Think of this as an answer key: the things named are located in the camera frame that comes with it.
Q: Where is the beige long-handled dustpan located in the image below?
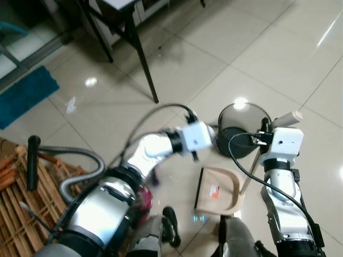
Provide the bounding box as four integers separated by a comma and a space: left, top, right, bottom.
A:
194, 111, 304, 216

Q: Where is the blue floor mat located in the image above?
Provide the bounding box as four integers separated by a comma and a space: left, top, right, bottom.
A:
0, 66, 60, 131

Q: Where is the dark round trash bin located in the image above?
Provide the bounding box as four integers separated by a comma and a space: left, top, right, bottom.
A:
216, 103, 271, 159

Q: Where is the black-legged folding table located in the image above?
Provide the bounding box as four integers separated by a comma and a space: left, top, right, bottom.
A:
75, 0, 207, 104

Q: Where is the grey left robot leg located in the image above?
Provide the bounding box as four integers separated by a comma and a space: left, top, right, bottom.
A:
129, 206, 182, 257

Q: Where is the white paper scrap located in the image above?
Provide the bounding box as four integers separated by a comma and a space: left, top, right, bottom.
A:
64, 97, 79, 114

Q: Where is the wooden slatted rack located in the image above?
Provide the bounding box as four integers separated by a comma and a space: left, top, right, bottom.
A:
0, 138, 94, 257

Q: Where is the teal chair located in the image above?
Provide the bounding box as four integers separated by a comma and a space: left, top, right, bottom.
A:
0, 21, 27, 67

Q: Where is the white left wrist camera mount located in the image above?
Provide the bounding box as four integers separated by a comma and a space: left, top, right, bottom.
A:
180, 122, 213, 156

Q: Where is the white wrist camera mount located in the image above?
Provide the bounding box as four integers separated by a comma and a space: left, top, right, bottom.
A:
180, 122, 213, 156
265, 127, 305, 162

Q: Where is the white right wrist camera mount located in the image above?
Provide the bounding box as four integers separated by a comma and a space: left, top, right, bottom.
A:
265, 127, 305, 162

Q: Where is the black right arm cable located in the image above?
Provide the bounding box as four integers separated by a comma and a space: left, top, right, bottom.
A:
228, 132, 323, 248

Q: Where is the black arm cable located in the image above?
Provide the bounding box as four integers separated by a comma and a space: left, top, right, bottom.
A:
228, 132, 323, 248
121, 103, 197, 162

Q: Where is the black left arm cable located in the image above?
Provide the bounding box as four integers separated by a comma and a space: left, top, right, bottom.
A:
121, 103, 197, 162

